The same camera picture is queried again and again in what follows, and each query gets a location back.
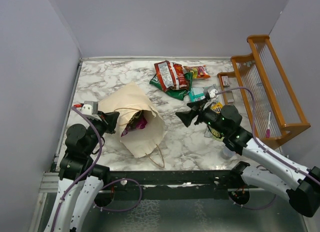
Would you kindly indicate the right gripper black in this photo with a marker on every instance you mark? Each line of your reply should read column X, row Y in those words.
column 187, row 116

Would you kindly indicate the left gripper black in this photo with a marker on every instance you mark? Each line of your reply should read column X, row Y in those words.
column 111, row 118

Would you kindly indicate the teal snack packet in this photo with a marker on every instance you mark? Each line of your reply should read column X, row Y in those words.
column 197, row 93

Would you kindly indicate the green chips bag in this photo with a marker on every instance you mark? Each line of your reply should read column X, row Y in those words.
column 176, row 94

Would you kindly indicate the yellow candy bag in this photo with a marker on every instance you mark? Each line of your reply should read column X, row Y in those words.
column 216, row 107

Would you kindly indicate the magenta snack packet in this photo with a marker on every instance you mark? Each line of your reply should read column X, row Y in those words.
column 136, row 124

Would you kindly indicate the light green snack packet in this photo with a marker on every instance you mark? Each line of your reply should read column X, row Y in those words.
column 214, row 134

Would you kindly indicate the beige paper bag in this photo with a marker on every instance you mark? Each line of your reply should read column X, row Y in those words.
column 129, row 101

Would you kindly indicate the orange colourful candy bag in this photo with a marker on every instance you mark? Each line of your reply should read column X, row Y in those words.
column 198, row 72

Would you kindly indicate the red chips bag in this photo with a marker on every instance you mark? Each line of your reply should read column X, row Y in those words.
column 171, row 76

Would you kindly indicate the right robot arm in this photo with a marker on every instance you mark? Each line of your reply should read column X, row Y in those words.
column 297, row 184

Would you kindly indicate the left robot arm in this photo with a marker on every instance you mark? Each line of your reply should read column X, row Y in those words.
column 80, row 178

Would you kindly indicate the small grey card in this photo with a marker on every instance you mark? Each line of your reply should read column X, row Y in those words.
column 229, row 97

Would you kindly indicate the small red white box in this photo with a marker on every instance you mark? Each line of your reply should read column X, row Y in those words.
column 225, row 81

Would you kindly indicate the small clear plastic cup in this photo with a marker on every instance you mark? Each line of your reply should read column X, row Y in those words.
column 227, row 154

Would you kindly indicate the wooden tiered rack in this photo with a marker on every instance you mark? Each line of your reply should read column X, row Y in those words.
column 265, row 87

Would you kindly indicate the pink white marker pen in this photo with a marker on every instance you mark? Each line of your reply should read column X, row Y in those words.
column 268, row 128

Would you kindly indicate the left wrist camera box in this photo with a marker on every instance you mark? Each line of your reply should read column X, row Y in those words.
column 88, row 108

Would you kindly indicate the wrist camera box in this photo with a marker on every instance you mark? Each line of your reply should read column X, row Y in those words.
column 88, row 108
column 210, row 92

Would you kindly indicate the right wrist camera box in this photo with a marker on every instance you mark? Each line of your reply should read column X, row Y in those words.
column 210, row 92

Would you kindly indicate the black front frame bar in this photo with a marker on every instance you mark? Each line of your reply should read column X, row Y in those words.
column 169, row 185

